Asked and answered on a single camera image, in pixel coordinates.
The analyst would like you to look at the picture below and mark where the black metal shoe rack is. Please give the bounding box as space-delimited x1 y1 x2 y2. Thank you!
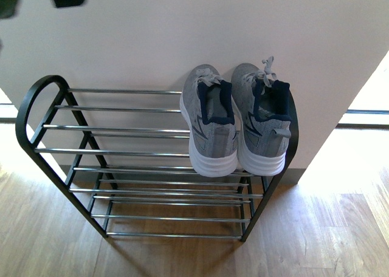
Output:
16 75 284 241

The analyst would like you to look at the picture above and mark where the grey sneaker with navy collar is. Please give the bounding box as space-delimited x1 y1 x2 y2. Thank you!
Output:
231 56 292 176

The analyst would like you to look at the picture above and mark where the grey knit sneaker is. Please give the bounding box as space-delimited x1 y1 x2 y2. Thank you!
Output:
180 64 238 177

